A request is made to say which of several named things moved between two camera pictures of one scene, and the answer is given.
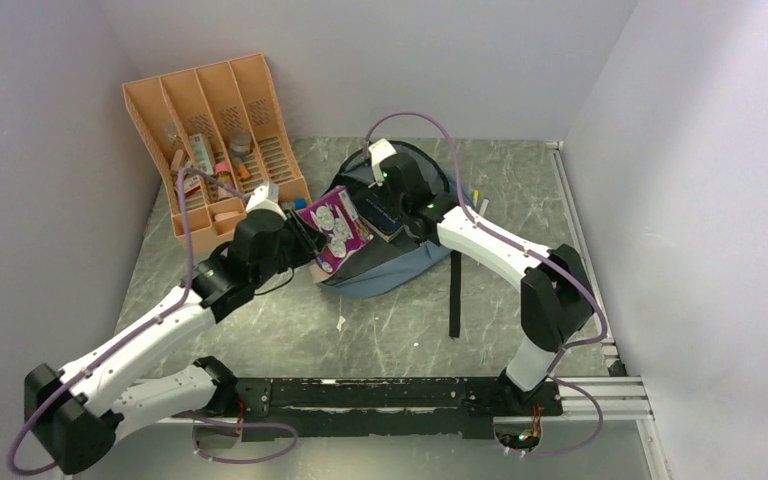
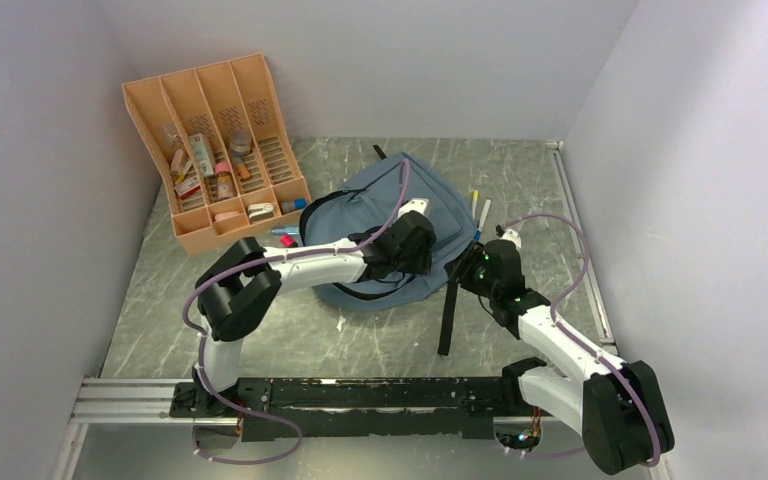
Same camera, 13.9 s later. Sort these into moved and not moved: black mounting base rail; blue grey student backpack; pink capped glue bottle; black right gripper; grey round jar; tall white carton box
Moved: blue grey student backpack; black right gripper
Not moved: tall white carton box; black mounting base rail; pink capped glue bottle; grey round jar
